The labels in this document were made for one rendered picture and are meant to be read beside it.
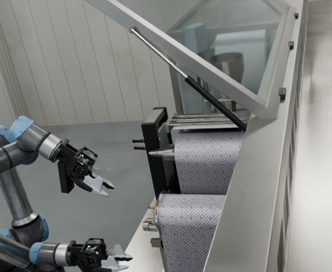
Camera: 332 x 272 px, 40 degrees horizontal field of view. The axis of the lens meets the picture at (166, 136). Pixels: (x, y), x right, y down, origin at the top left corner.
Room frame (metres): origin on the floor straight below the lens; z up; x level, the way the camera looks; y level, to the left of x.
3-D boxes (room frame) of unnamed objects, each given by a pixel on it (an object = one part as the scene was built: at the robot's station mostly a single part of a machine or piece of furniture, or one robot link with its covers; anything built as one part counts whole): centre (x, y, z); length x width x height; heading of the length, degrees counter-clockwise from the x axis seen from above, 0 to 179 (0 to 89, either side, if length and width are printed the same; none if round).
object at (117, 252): (1.26, 0.22, 1.11); 0.09 x 0.03 x 0.06; 78
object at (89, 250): (1.27, 0.33, 1.12); 0.12 x 0.08 x 0.09; 69
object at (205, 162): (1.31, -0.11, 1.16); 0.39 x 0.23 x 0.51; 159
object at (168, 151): (1.47, -0.01, 1.33); 0.06 x 0.06 x 0.06; 69
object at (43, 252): (1.32, 0.48, 1.11); 0.11 x 0.08 x 0.09; 69
